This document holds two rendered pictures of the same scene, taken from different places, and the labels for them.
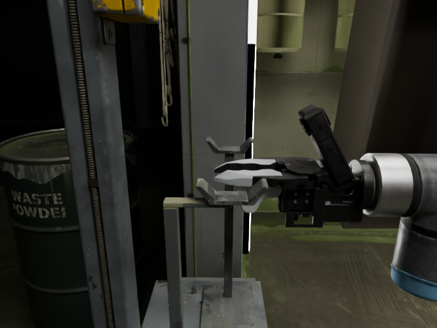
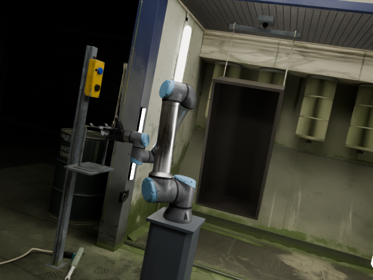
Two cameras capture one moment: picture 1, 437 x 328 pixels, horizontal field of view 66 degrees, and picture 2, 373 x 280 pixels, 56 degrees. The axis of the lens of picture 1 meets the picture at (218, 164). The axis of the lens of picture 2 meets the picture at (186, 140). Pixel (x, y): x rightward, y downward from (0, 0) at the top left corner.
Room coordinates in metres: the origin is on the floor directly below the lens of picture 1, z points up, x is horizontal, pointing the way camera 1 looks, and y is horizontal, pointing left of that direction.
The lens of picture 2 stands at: (-1.78, -1.23, 1.35)
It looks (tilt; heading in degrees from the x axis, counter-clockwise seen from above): 5 degrees down; 15
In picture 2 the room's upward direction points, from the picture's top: 11 degrees clockwise
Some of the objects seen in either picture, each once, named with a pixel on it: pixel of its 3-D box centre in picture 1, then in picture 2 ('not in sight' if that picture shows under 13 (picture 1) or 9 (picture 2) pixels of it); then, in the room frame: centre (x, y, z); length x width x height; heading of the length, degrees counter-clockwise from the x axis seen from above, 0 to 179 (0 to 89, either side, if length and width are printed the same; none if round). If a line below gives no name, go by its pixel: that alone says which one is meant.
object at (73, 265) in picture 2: not in sight; (64, 261); (0.48, 0.12, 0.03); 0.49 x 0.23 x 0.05; 21
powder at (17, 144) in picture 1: (69, 144); (89, 135); (1.46, 0.66, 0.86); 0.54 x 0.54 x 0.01
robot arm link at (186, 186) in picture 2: not in sight; (181, 190); (0.33, -0.71, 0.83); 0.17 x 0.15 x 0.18; 139
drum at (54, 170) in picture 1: (82, 228); (82, 174); (1.46, 0.66, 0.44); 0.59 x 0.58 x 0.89; 70
